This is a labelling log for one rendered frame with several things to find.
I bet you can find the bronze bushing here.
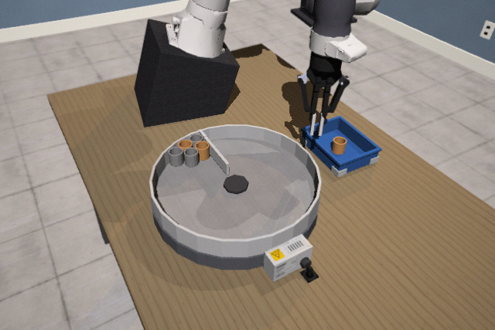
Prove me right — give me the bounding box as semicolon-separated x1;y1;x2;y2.
178;140;193;152
332;137;347;155
195;141;210;161

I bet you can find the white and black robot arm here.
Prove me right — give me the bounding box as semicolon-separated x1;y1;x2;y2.
166;0;380;63

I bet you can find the blue plastic crate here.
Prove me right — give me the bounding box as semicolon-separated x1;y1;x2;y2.
300;116;382;178

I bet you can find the grey metal bushing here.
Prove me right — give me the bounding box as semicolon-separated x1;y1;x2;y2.
169;147;184;167
183;148;199;168
189;134;203;148

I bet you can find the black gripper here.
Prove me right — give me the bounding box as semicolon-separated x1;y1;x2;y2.
297;51;350;136

